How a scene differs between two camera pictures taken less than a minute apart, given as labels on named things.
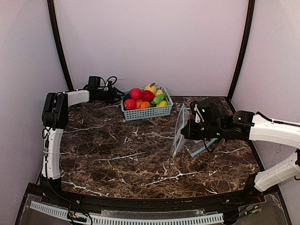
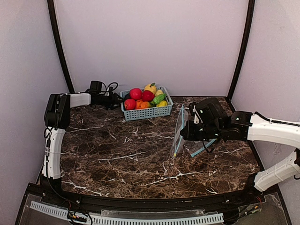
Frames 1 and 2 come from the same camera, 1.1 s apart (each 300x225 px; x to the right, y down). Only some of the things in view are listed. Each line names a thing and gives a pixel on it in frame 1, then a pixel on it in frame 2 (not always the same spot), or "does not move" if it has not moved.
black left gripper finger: x=117 y=94 -> x=119 y=100
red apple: x=136 y=93 does not move
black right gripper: x=187 y=131 does not move
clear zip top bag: x=179 y=143 does not move
